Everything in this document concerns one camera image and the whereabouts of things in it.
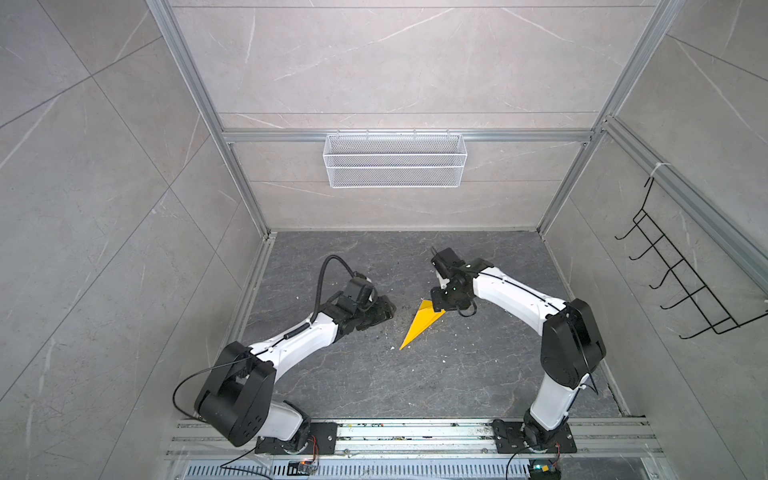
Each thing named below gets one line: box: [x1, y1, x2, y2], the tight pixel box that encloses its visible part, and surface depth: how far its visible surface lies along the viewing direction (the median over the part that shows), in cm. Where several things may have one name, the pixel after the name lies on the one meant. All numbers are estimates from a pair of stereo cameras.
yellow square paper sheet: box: [399, 300, 447, 351], surface depth 94 cm
